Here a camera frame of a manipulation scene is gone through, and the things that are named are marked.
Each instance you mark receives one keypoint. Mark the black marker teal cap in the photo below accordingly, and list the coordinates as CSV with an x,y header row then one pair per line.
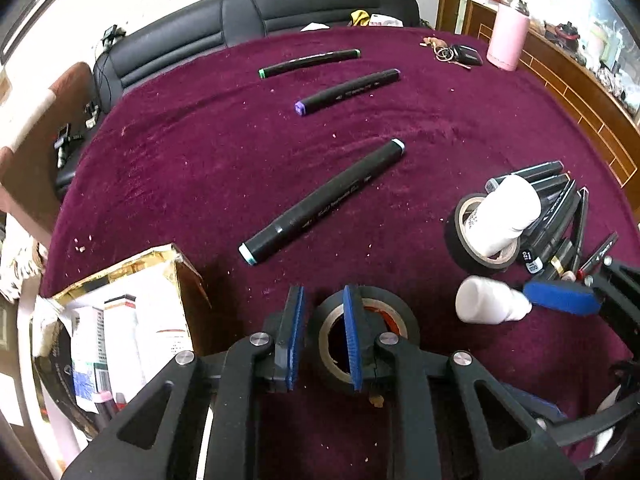
x,y
301,216

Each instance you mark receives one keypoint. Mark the black marker green cap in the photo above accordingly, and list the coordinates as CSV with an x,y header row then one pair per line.
x,y
308,61

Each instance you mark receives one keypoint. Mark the black marker white cap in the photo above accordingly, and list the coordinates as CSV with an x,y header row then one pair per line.
x,y
537,249

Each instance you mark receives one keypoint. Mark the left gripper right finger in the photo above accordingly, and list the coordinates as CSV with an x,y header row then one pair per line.
x,y
451,407

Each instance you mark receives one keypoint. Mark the pink thermos bottle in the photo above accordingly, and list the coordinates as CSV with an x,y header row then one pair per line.
x,y
507,38

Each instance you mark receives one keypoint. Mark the black marker grey cap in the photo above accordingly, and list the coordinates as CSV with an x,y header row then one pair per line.
x,y
530,174

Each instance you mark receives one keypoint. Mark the gold white tray box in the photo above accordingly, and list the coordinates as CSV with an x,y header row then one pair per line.
x,y
171,307

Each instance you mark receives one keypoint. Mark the grey red 502 glue box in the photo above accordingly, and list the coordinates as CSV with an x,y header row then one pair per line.
x,y
120,326

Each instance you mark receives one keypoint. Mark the black leather sofa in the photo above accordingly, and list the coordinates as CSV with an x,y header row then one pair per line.
x,y
211,25

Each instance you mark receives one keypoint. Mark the brown armchair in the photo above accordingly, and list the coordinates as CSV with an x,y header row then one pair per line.
x,y
31,119

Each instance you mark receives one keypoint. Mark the black marker purple cap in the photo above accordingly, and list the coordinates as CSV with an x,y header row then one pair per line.
x,y
344,91

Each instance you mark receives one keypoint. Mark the black marker red cap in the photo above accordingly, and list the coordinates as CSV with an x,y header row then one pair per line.
x,y
597,256

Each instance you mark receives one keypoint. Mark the wooden headboard shelf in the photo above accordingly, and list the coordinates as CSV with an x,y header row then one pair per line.
x,y
596,112

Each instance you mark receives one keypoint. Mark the blue white medicine box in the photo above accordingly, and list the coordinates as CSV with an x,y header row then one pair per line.
x,y
87,347

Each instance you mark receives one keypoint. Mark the black tape roll red core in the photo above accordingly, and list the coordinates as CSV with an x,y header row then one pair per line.
x,y
342,333

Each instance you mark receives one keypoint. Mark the white pill bottle green label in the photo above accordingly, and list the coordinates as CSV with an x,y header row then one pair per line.
x,y
502,216

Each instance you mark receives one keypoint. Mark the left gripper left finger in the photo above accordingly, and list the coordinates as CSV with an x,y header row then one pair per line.
x,y
196,417

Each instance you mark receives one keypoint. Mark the small white dropper bottle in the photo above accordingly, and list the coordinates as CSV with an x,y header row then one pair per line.
x,y
485,301

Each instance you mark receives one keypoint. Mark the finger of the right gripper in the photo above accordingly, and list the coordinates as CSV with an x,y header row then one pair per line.
x,y
614,285
618,408

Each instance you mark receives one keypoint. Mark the yellow object on sofa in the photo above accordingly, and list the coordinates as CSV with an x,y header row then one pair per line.
x,y
359,18

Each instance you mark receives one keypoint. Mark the black snack packet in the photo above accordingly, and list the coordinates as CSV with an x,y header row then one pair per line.
x,y
53,363

